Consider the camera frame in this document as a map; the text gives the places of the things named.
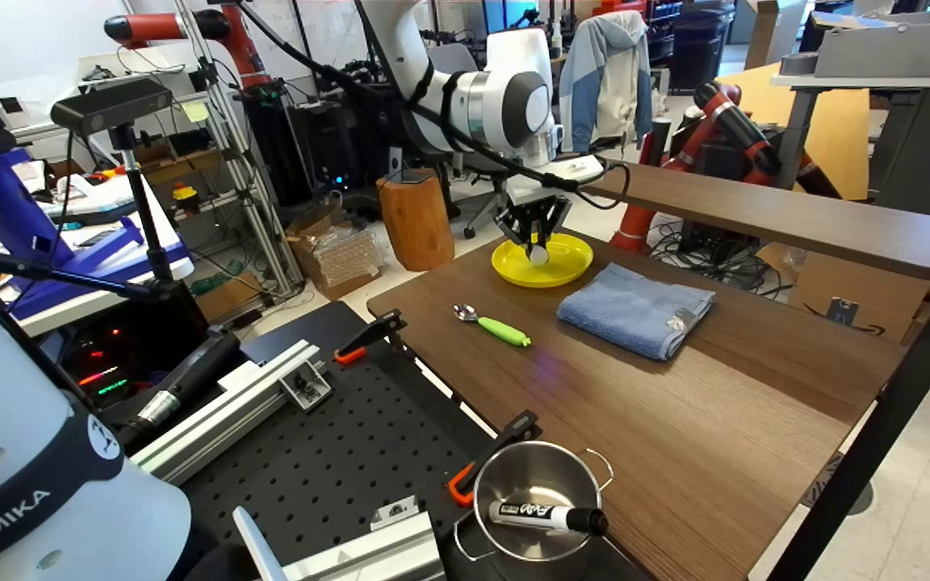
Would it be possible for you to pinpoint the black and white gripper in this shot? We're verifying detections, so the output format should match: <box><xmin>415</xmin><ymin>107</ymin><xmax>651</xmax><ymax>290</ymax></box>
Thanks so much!
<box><xmin>496</xmin><ymin>176</ymin><xmax>573</xmax><ymax>256</ymax></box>

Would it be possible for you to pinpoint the white plush toy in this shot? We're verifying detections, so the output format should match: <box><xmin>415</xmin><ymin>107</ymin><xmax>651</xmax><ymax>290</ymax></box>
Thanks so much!
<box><xmin>531</xmin><ymin>245</ymin><xmax>547</xmax><ymax>263</ymax></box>

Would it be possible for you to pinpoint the white Franka robot base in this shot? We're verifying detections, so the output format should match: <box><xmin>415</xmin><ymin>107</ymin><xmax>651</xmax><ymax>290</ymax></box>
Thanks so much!
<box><xmin>0</xmin><ymin>327</ymin><xmax>190</xmax><ymax>581</ymax></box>

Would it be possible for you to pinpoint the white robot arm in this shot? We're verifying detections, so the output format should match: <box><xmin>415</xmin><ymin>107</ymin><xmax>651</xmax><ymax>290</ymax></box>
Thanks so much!
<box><xmin>356</xmin><ymin>0</ymin><xmax>606</xmax><ymax>263</ymax></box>

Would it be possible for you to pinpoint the yellow plate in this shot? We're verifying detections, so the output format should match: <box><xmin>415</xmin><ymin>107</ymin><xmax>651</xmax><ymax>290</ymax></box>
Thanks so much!
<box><xmin>490</xmin><ymin>228</ymin><xmax>595</xmax><ymax>290</ymax></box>

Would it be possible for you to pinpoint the wooden knife block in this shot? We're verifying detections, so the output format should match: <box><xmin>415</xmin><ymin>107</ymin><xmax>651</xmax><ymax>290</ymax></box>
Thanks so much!
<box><xmin>378</xmin><ymin>167</ymin><xmax>456</xmax><ymax>271</ymax></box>

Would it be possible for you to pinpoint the blue folded towel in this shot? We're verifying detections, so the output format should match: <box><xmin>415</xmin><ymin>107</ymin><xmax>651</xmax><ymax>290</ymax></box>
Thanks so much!
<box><xmin>557</xmin><ymin>263</ymin><xmax>718</xmax><ymax>362</ymax></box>

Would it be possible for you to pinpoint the blue white jacket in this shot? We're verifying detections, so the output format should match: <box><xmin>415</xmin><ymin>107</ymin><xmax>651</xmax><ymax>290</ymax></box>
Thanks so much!
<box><xmin>558</xmin><ymin>9</ymin><xmax>652</xmax><ymax>156</ymax></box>

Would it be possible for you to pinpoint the orange black clamp rear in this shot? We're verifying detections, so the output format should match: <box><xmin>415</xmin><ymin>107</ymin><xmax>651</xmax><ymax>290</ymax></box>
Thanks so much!
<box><xmin>334</xmin><ymin>308</ymin><xmax>406</xmax><ymax>364</ymax></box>

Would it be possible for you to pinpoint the orange black clamp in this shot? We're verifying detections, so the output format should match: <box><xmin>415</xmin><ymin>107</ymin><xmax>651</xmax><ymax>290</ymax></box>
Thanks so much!
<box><xmin>334</xmin><ymin>308</ymin><xmax>406</xmax><ymax>364</ymax></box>
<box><xmin>445</xmin><ymin>411</ymin><xmax>541</xmax><ymax>506</ymax></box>

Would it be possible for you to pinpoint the orange black clamp front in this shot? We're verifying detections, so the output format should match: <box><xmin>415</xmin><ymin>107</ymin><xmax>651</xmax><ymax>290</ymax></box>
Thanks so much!
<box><xmin>445</xmin><ymin>411</ymin><xmax>541</xmax><ymax>506</ymax></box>

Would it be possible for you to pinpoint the cardboard box on floor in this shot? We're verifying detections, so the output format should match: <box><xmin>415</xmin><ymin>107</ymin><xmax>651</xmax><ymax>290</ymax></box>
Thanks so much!
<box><xmin>287</xmin><ymin>216</ymin><xmax>381</xmax><ymax>299</ymax></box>

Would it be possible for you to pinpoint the red Sawyer robot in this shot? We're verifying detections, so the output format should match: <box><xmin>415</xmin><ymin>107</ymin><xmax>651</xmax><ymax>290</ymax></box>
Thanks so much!
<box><xmin>612</xmin><ymin>77</ymin><xmax>784</xmax><ymax>256</ymax></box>

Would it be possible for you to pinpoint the stainless steel pot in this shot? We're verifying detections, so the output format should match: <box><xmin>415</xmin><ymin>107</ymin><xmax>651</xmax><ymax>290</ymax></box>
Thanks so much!
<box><xmin>454</xmin><ymin>437</ymin><xmax>617</xmax><ymax>564</ymax></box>

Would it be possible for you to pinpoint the black perforated breadboard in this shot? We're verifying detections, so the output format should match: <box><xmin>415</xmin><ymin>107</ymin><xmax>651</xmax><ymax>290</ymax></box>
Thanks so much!
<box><xmin>183</xmin><ymin>302</ymin><xmax>652</xmax><ymax>581</ymax></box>

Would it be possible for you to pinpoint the black and white marker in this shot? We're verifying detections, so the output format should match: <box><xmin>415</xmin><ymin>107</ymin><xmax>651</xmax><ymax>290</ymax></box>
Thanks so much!
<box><xmin>487</xmin><ymin>501</ymin><xmax>606</xmax><ymax>534</ymax></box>

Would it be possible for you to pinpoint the wooden shelf board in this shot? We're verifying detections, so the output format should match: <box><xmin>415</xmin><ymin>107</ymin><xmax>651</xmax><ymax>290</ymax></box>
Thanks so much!
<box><xmin>589</xmin><ymin>165</ymin><xmax>930</xmax><ymax>278</ymax></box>

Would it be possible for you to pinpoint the blue robot stand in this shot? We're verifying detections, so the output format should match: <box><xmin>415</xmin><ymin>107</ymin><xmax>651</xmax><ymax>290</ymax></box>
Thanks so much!
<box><xmin>0</xmin><ymin>119</ymin><xmax>183</xmax><ymax>318</ymax></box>

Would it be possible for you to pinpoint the green handled peeler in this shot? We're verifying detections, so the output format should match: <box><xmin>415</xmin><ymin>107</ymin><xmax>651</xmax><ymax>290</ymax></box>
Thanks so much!
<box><xmin>454</xmin><ymin>302</ymin><xmax>533</xmax><ymax>348</ymax></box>

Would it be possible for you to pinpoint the aluminium extrusion rail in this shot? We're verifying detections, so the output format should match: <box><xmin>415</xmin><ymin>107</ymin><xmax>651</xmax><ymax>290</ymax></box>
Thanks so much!
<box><xmin>133</xmin><ymin>338</ymin><xmax>334</xmax><ymax>485</ymax></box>

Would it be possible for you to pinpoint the aluminium bracket front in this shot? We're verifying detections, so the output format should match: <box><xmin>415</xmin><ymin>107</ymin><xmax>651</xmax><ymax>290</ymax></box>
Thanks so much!
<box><xmin>230</xmin><ymin>494</ymin><xmax>445</xmax><ymax>581</ymax></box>

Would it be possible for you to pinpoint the metal wire rack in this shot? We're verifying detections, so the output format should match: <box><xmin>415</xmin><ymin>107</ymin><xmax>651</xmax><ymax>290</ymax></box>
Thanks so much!
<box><xmin>120</xmin><ymin>0</ymin><xmax>304</xmax><ymax>299</ymax></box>

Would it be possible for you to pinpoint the black camera on stand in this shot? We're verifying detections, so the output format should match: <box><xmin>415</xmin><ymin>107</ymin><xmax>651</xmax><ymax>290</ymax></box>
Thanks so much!
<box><xmin>49</xmin><ymin>77</ymin><xmax>172</xmax><ymax>136</ymax></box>

